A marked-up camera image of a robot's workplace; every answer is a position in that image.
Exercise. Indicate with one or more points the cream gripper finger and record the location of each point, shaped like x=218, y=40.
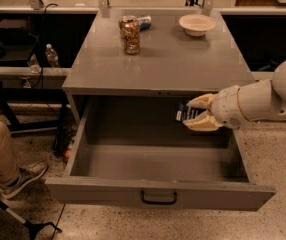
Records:
x=203, y=123
x=202, y=102

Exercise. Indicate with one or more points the grey metal cabinet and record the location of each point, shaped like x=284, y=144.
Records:
x=169, y=61

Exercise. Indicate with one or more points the blue crumpled snack bag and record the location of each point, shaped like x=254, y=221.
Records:
x=145, y=22

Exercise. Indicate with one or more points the grey sneaker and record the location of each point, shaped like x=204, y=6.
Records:
x=29, y=174

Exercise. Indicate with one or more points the gold soda can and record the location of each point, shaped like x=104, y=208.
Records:
x=130, y=34

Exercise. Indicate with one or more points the dark blue rxbar wrapper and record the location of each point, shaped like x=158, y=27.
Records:
x=185, y=112

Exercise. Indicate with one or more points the black drawer handle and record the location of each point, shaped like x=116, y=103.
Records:
x=158, y=199

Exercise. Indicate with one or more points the clear plastic water bottle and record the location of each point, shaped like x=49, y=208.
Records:
x=52, y=58

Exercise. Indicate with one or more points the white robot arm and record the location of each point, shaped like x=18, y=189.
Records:
x=265, y=99

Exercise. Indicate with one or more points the small clear plastic cup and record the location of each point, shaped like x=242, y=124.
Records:
x=34, y=65

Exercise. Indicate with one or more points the grey open drawer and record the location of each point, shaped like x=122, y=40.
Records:
x=125, y=145

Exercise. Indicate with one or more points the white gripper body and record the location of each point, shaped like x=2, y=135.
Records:
x=227, y=107

